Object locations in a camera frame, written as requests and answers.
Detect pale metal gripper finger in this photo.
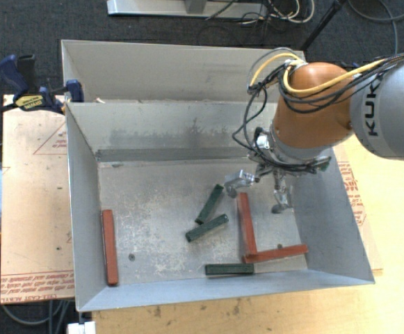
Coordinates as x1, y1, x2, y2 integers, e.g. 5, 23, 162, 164
226, 183, 247, 199
224, 169, 257, 189

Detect dark green flat block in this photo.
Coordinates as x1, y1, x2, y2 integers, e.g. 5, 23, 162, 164
185, 214, 230, 243
194, 183, 225, 225
204, 263, 255, 277

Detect red-brown flat block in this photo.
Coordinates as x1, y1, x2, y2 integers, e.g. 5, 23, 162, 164
236, 191, 259, 257
100, 209, 120, 287
241, 244, 309, 265

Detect grey metal bin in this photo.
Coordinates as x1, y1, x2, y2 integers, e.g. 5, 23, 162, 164
60, 39, 375, 312

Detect brown cardboard board red print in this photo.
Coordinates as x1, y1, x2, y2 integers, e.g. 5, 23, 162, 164
0, 94, 385, 305

